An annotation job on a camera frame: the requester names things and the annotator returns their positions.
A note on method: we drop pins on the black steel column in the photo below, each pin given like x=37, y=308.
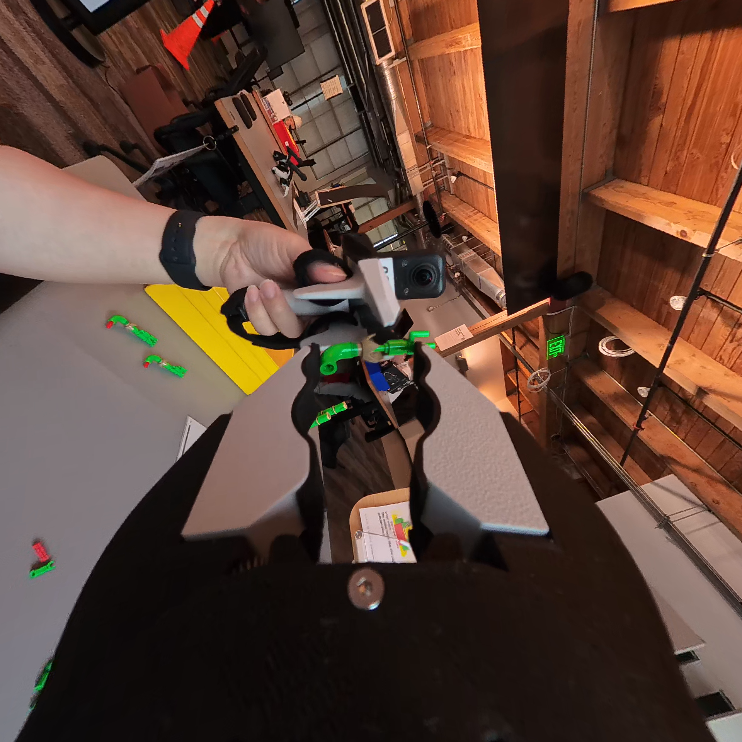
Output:
x=521, y=145

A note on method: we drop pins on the wooden desk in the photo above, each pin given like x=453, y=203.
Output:
x=255, y=145

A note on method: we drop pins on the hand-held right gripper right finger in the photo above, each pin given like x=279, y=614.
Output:
x=475, y=452

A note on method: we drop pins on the lego instruction booklet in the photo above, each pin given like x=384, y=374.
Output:
x=382, y=533

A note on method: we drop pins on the black pole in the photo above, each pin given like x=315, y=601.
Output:
x=681, y=319

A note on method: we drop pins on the white paper notice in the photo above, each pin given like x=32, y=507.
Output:
x=330, y=87

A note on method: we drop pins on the short green lego bar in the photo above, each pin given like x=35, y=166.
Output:
x=329, y=414

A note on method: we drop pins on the small green lego clip piece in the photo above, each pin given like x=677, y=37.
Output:
x=42, y=570

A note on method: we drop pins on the printed leaflet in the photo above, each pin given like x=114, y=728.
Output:
x=168, y=161

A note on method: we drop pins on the green lego vine red tip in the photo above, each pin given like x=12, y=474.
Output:
x=139, y=333
x=171, y=368

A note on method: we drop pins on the black office chair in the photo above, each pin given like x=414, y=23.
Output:
x=185, y=124

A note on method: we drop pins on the small red lego piece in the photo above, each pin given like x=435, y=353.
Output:
x=40, y=550

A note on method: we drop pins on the wooden stick with label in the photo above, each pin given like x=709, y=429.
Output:
x=510, y=319

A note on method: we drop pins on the metal air duct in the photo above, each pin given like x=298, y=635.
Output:
x=400, y=116

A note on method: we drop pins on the green lego vine assembly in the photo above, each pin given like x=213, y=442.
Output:
x=397, y=346

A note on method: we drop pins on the yellow sheet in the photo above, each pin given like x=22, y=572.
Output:
x=214, y=336

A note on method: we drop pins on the white air vent grille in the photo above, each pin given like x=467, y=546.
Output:
x=378, y=29

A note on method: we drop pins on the orange traffic cone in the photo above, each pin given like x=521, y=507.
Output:
x=188, y=35

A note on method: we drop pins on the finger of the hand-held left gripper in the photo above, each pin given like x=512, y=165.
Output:
x=380, y=290

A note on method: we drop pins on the wooden clipboard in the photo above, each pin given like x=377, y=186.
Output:
x=371, y=498

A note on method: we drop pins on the person's left forearm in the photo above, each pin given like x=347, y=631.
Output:
x=75, y=226

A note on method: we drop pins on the black wristband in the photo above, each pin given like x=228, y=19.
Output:
x=177, y=249

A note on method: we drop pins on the green exit sign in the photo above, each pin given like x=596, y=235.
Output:
x=555, y=346

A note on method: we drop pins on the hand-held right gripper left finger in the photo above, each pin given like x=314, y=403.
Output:
x=249, y=464

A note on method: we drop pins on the person's left hand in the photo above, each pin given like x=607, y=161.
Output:
x=249, y=255

